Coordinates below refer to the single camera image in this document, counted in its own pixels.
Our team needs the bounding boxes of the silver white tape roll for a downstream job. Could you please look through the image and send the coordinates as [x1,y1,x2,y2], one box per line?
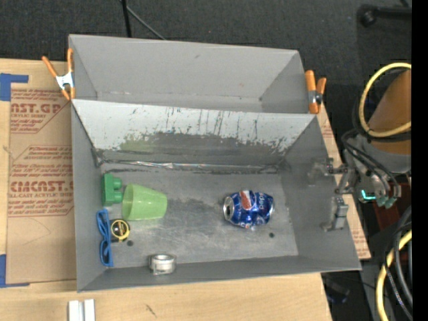
[148,253,177,276]

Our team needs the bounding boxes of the black and yellow tape measure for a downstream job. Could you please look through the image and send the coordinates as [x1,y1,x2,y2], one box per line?
[108,218,132,244]

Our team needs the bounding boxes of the green toy building block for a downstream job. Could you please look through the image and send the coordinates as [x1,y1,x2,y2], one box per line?
[101,173,124,207]

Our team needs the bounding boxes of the brown cardboard board, red print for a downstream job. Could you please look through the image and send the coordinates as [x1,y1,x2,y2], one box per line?
[0,58,372,288]

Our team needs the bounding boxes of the light green plastic cup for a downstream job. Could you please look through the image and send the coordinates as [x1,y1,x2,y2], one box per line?
[120,183,169,222]

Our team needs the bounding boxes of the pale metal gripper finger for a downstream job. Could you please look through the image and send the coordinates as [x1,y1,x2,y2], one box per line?
[306,156,336,185]
[320,197,349,232]

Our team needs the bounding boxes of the grey metal bin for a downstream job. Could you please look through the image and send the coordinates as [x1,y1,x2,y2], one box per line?
[68,33,363,293]

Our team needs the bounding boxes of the crushed blue soda can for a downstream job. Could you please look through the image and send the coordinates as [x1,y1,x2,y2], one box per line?
[222,189,276,231]

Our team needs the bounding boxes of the blue sunglasses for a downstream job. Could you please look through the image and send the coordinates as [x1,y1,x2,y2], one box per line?
[96,208,115,268]

